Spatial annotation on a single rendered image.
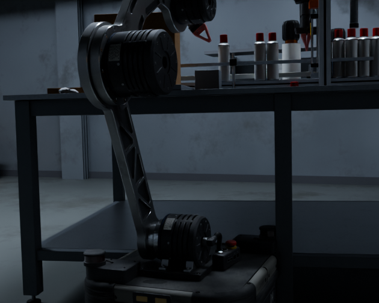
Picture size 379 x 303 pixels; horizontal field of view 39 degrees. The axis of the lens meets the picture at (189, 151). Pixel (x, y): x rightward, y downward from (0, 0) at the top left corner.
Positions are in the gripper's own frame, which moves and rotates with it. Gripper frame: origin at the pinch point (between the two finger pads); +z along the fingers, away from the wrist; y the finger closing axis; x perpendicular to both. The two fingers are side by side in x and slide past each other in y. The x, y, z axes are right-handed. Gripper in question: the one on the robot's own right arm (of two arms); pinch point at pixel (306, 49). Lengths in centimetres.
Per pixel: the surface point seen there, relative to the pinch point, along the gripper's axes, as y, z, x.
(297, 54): 3.5, 0.0, -18.5
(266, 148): 29, 63, -327
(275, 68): 13.5, 8.6, 8.1
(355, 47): -19.4, 1.1, 8.8
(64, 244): 99, 79, 40
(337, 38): -12.5, -3.1, 7.8
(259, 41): 20.2, -3.5, 8.2
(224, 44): 35.4, -2.8, 9.2
